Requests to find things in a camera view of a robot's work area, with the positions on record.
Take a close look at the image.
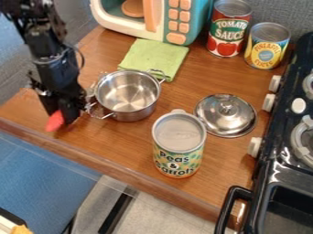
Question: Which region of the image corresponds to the yellow pineapple can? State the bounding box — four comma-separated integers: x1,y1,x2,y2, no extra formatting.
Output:
243,21,293,71

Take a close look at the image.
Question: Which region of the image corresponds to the silver pot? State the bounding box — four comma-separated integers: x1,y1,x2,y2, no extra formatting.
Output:
82,69,168,123

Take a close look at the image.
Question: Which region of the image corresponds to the toy stove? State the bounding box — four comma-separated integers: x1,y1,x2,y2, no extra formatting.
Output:
213,31,313,234

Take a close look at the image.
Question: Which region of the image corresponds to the red tomato sauce can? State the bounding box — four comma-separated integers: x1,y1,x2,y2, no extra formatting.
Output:
204,0,254,59

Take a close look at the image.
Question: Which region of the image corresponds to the silver lid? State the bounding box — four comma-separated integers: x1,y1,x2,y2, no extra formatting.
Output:
193,92,260,139

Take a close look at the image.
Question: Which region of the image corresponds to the toy microwave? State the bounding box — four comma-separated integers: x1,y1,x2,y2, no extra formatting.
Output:
89,0,214,47

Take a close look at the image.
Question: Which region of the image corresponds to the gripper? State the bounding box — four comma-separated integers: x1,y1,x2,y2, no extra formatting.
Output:
27,45,89,133

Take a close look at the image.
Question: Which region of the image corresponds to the green cloth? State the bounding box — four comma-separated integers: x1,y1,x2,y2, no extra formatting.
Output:
117,37,191,83

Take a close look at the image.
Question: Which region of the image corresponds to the green peas and carrots can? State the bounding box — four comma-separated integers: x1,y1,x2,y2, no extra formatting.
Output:
150,108,209,180

